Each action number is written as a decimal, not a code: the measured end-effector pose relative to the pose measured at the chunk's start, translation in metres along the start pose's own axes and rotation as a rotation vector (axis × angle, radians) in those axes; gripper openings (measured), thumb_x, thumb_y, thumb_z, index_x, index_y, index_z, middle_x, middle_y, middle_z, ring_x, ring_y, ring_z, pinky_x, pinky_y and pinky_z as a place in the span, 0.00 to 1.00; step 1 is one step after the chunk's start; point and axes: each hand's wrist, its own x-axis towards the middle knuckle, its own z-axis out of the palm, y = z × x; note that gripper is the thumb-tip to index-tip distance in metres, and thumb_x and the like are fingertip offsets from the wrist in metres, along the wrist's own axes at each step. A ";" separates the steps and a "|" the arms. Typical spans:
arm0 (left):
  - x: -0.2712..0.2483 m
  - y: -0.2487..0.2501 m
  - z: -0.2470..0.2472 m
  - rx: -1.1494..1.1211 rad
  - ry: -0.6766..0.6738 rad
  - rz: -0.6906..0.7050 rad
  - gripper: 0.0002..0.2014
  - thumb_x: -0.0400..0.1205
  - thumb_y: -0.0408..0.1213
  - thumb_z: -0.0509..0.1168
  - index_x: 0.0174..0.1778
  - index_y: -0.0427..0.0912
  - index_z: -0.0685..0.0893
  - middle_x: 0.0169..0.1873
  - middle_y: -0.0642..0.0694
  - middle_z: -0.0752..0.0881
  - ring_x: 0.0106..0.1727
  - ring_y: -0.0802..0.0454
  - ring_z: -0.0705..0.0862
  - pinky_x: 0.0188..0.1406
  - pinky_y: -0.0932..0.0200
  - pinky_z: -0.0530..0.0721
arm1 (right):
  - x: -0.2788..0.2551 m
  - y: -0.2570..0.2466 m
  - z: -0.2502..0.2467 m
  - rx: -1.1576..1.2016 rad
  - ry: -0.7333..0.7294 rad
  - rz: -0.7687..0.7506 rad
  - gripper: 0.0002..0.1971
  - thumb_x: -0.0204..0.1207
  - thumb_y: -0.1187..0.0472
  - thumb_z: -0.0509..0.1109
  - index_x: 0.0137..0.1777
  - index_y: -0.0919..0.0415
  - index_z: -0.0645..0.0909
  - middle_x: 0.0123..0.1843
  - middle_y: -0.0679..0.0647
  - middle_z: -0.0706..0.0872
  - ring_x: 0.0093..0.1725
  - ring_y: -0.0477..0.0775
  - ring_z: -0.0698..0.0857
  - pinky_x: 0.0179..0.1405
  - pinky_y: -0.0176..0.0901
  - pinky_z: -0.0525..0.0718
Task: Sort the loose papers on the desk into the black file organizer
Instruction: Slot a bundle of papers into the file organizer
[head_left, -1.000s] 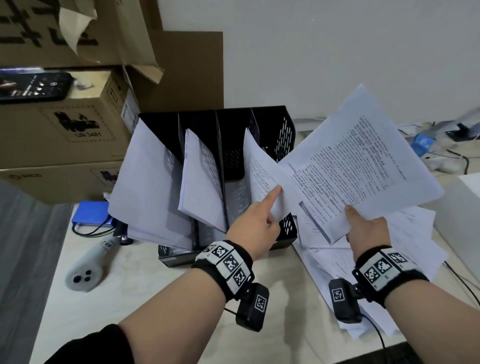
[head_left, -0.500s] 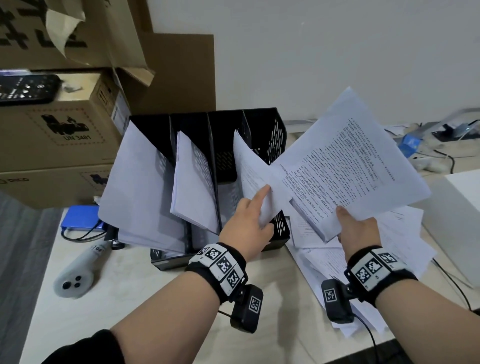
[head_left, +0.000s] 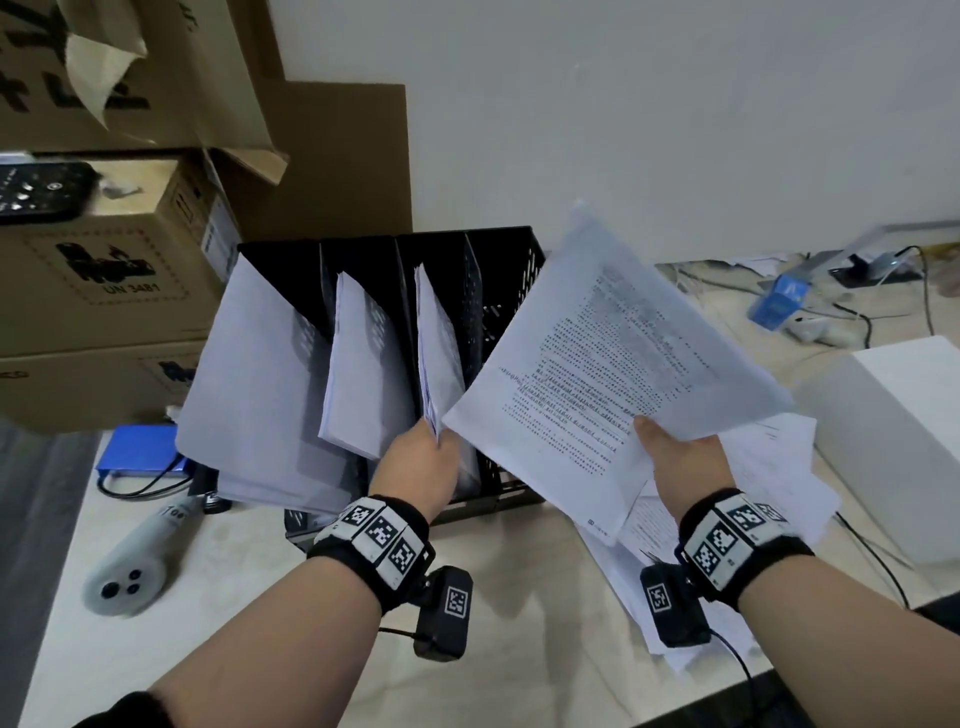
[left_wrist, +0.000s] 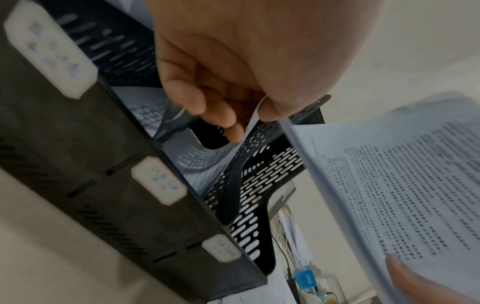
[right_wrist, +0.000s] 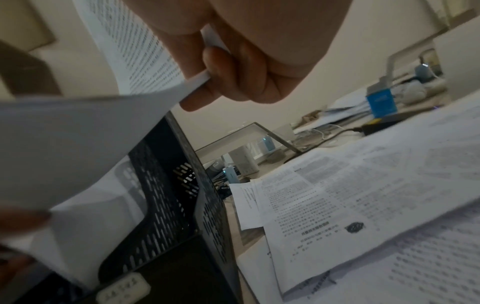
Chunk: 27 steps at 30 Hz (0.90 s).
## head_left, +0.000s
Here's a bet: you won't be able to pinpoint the person's right hand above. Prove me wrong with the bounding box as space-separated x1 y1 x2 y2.
633 416 738 526

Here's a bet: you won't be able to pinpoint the person's left hand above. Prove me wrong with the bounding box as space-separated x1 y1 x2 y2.
368 418 463 526

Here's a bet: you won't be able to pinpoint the pile of printed papers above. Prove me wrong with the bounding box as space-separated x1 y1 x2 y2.
577 412 843 676

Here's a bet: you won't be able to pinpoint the printed paper bundle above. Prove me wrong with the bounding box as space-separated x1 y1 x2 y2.
413 262 481 489
318 271 418 463
440 200 798 549
173 253 361 519

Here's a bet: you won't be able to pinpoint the small white paper sheet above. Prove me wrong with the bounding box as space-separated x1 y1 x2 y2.
719 253 793 275

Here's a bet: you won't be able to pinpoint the black mesh file organizer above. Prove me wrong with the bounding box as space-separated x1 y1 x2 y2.
236 226 549 553

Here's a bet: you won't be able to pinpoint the person's right forearm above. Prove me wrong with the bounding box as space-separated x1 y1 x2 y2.
738 554 960 728

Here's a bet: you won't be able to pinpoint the person's left forearm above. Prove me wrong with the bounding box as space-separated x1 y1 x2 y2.
149 558 384 728

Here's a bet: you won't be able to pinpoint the person's black sleeve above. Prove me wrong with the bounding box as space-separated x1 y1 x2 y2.
71 689 178 728

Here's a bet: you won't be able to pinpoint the small blue box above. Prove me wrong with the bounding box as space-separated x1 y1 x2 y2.
748 273 810 331

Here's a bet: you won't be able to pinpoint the black stapler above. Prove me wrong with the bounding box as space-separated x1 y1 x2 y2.
187 464 226 519

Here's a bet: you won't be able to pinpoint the white box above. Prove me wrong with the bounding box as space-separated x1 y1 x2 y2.
794 335 960 568

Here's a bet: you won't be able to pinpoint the black power strip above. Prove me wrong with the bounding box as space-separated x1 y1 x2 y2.
830 254 924 290

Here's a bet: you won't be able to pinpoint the blue power bank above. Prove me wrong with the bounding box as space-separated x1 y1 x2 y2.
95 423 198 479

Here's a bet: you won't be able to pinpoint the white handheld controller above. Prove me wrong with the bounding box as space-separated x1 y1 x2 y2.
80 500 208 620

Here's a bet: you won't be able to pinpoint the flat cardboard box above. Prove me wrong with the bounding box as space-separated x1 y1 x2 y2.
0 341 208 436

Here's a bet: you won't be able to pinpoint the medium cardboard box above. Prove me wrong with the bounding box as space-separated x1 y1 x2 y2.
0 153 245 358

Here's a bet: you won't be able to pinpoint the large lettered cardboard box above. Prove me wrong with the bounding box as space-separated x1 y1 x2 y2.
0 0 290 185

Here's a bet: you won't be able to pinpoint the black smartphone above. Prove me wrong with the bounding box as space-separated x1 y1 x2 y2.
0 161 99 225

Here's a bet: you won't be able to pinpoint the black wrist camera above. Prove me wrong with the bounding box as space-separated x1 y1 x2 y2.
412 566 475 663
639 562 712 650

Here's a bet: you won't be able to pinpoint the white coiled cables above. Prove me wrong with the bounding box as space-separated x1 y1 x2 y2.
659 262 751 301

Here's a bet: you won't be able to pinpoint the short black cable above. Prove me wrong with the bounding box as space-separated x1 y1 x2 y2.
832 299 875 350

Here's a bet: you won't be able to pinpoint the grey metal bracket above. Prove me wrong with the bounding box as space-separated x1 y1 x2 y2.
761 221 960 290

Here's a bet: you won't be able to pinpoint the looped black cable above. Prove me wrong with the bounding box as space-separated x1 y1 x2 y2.
97 468 196 502

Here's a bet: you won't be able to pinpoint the long black cable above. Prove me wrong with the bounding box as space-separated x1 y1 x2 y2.
896 243 939 339

